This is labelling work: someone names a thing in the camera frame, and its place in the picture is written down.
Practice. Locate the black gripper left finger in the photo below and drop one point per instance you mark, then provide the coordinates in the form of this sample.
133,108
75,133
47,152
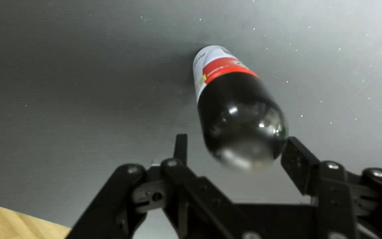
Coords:
186,190

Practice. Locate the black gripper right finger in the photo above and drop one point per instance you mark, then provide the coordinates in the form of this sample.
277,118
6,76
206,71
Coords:
332,190

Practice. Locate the black round lid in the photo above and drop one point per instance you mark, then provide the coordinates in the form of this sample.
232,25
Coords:
242,121

